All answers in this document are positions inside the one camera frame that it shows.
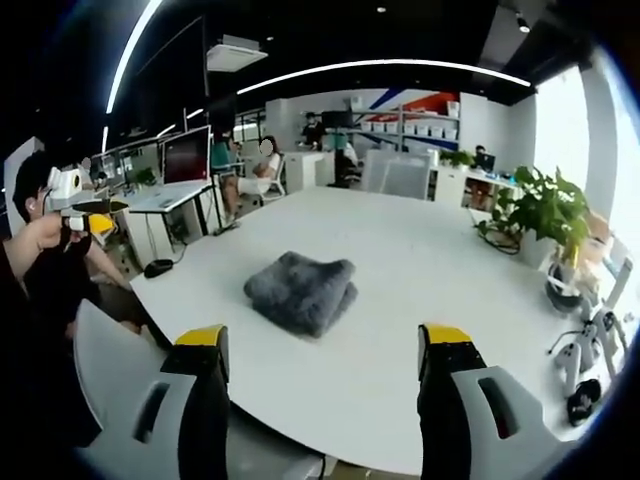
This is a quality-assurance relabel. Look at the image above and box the grey towel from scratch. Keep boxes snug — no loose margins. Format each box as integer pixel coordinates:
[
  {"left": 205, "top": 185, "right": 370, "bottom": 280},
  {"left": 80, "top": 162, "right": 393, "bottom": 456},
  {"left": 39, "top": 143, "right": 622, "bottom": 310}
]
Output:
[{"left": 242, "top": 250, "right": 360, "bottom": 338}]

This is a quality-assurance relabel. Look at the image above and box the person's left hand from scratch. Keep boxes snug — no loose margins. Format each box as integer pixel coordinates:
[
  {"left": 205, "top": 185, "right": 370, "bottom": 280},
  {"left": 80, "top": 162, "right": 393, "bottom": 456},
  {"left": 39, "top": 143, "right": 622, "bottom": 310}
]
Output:
[{"left": 34, "top": 217, "right": 85, "bottom": 250}]

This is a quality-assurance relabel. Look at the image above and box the white office desk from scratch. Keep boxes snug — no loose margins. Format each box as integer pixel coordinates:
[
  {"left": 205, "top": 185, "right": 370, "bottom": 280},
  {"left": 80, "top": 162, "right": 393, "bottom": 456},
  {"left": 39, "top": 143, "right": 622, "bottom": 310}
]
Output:
[{"left": 115, "top": 180, "right": 217, "bottom": 254}]

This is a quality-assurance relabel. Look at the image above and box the black computer mouse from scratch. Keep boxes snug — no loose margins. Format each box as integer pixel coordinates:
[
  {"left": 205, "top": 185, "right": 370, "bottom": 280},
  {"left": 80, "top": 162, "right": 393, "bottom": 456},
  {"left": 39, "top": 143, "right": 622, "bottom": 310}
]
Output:
[{"left": 143, "top": 258, "right": 175, "bottom": 278}]

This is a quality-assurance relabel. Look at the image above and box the white framed monitor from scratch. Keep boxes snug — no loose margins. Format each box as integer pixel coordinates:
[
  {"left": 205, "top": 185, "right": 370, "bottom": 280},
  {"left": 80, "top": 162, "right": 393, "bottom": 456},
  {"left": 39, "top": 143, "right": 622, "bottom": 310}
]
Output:
[{"left": 160, "top": 125, "right": 213, "bottom": 187}]

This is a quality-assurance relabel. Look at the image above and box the white game controller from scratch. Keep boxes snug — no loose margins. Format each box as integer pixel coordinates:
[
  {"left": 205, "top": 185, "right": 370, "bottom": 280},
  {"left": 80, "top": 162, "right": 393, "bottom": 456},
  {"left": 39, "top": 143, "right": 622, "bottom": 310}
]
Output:
[{"left": 547, "top": 319, "right": 617, "bottom": 387}]

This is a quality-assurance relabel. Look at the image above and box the black pouch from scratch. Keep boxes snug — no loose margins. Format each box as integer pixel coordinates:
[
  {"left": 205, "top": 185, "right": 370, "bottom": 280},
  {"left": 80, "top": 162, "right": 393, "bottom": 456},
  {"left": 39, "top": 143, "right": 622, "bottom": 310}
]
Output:
[{"left": 566, "top": 378, "right": 602, "bottom": 427}]

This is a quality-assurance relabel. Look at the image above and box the ceiling light strip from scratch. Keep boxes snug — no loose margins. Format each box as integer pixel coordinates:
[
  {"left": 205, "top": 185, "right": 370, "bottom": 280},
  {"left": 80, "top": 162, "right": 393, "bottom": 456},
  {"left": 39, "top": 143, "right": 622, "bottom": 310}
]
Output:
[
  {"left": 104, "top": 0, "right": 167, "bottom": 115},
  {"left": 236, "top": 59, "right": 534, "bottom": 96}
]

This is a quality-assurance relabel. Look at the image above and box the white headset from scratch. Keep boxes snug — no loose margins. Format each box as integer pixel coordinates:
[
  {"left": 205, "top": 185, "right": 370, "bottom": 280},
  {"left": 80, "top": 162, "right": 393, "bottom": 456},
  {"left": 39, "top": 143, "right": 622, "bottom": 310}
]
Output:
[{"left": 545, "top": 260, "right": 585, "bottom": 315}]

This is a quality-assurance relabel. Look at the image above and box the ceiling air conditioner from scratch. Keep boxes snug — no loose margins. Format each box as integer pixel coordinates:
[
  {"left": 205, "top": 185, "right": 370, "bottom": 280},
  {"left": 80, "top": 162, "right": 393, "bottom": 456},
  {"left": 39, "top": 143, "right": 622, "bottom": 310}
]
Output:
[{"left": 205, "top": 33, "right": 270, "bottom": 72}]

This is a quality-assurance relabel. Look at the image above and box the white cabinet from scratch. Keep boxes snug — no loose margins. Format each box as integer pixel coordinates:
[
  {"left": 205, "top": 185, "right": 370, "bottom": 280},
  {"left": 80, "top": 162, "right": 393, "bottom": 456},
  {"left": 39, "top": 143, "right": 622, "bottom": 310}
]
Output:
[{"left": 283, "top": 149, "right": 336, "bottom": 195}]

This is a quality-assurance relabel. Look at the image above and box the green potted plant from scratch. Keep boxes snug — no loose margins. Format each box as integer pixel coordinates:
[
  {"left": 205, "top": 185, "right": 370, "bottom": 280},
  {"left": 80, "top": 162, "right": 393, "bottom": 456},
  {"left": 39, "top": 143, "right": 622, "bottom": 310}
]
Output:
[{"left": 473, "top": 165, "right": 592, "bottom": 270}]

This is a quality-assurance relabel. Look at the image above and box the white mesh office chair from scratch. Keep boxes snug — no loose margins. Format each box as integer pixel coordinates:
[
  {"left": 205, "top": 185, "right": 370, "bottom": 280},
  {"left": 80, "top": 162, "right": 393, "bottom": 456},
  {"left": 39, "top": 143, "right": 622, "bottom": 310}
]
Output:
[{"left": 359, "top": 148, "right": 433, "bottom": 202}]

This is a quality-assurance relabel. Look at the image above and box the black monitor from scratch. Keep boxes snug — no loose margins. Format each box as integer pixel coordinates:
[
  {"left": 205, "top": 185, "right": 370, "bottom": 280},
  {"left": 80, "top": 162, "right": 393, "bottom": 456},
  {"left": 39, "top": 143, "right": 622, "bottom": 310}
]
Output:
[{"left": 319, "top": 110, "right": 354, "bottom": 129}]

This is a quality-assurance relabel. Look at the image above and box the shelf with white boxes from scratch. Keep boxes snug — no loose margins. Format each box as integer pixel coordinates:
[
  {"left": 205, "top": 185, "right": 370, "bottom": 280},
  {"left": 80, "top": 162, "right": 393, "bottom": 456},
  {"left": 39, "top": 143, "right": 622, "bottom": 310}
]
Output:
[{"left": 348, "top": 98, "right": 462, "bottom": 152}]

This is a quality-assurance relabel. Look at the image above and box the black cable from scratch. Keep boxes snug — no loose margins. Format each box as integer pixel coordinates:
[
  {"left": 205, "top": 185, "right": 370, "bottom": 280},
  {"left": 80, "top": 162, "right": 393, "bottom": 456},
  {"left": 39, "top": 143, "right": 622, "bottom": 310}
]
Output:
[{"left": 477, "top": 222, "right": 522, "bottom": 255}]

